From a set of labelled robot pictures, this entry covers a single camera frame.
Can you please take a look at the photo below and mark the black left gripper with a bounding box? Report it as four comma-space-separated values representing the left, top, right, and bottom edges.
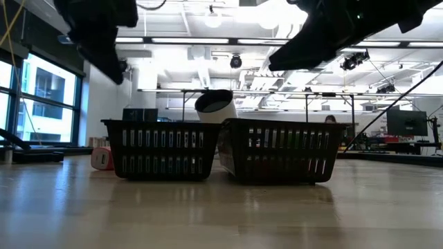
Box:
53, 0, 140, 86

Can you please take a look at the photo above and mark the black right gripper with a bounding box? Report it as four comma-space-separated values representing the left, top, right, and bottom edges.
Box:
268, 0, 356, 72

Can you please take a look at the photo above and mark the small pink and white charger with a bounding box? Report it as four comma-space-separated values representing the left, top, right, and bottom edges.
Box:
90, 146, 115, 171

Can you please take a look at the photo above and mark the black slotted plastic basket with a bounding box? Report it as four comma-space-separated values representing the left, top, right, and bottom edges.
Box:
101, 119, 222, 181
217, 118, 347, 185

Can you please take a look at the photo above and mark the black office desk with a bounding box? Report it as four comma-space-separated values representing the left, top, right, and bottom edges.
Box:
359, 136, 443, 156

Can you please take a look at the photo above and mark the black box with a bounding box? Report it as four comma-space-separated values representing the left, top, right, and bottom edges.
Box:
122, 108, 159, 122

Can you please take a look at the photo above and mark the large glass window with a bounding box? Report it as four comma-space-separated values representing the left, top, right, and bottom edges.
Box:
0, 51, 84, 146

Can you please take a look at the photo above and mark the tall black-legged background table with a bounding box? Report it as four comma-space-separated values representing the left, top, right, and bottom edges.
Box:
138, 89, 443, 124

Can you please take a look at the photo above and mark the long ceiling strip light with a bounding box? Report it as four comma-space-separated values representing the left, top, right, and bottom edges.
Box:
116, 37, 443, 48

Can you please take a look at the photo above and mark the white cylinder with black rim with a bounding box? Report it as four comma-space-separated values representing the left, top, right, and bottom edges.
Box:
194, 89, 239, 125

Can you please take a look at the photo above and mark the black computer monitor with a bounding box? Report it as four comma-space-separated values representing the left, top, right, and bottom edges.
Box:
386, 109, 429, 137

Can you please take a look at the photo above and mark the yellow extension cable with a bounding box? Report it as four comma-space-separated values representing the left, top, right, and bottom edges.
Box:
0, 0, 44, 146

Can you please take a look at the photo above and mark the black cable to right arm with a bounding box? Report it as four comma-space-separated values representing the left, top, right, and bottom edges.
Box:
341, 60, 443, 154

